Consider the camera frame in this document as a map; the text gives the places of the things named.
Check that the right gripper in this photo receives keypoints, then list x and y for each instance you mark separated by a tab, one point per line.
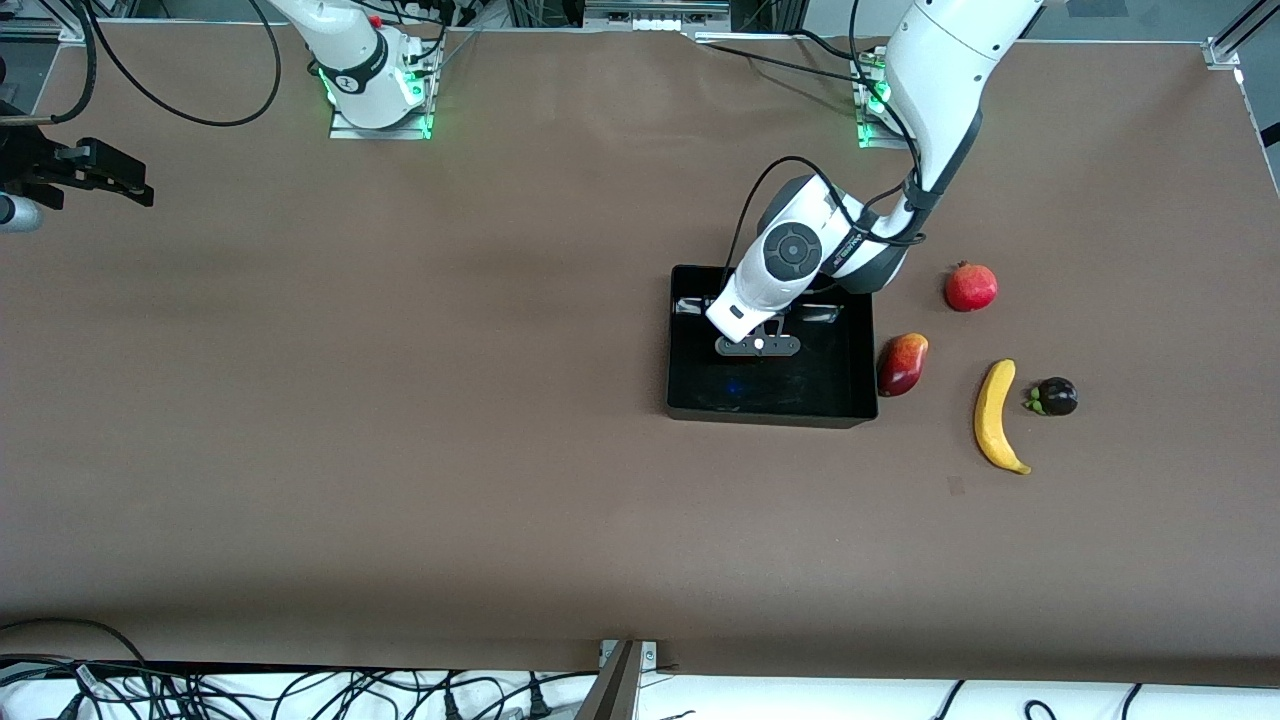
40	163

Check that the black plastic box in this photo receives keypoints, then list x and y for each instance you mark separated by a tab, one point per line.
830	390

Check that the yellow banana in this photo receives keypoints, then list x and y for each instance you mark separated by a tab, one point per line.
992	420

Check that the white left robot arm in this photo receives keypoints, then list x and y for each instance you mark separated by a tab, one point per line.
940	60

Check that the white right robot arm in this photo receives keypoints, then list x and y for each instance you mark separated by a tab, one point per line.
365	70

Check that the red yellow mango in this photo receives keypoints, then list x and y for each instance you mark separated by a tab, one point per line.
900	365

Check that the red pomegranate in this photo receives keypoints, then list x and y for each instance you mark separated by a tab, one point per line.
972	288

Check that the grey power strip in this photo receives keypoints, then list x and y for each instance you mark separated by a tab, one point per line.
655	15

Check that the dark purple mangosteen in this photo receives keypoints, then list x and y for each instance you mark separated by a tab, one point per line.
1058	397

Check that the aluminium frame corner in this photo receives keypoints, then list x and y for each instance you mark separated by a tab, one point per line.
70	30
1225	48

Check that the aluminium table edge bracket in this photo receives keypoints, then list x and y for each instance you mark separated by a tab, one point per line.
620	690

